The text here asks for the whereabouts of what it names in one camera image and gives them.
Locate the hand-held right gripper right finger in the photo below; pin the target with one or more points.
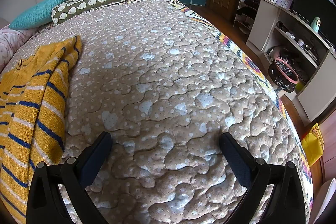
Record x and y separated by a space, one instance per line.
236 158

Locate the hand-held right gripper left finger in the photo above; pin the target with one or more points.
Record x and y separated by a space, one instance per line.
95 158

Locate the yellow striped knit sweater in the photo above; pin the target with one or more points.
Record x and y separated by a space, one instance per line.
31 98

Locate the yellow bag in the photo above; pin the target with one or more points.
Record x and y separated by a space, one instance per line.
312 145

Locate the pink rimmed trash bin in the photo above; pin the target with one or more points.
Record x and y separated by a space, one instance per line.
282 74

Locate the white chair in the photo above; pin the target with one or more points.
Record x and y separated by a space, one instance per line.
328 200

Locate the beige quilted dotted bedspread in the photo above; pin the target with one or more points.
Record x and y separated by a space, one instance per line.
168 69

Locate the colourful patterned bed sheet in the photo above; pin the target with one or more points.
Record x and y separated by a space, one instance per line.
225 39

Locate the white shelf cabinet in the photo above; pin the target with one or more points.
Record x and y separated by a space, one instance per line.
262 24

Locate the pink floral duvet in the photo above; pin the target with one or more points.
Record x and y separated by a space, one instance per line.
10 40

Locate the white shoe rack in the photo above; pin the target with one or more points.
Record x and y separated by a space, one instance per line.
246 6

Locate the green water bottle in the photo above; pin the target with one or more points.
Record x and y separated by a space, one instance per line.
315 24

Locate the olive hedgehog print bolster pillow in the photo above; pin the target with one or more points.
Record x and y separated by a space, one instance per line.
86 2

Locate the teal knit pillow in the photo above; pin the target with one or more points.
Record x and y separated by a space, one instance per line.
36 12

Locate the brown headboard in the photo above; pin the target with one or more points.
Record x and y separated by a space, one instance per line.
2 23

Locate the purple square clock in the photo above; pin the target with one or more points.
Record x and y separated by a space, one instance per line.
284 1

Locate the black flat television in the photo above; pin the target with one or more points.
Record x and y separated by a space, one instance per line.
312 1

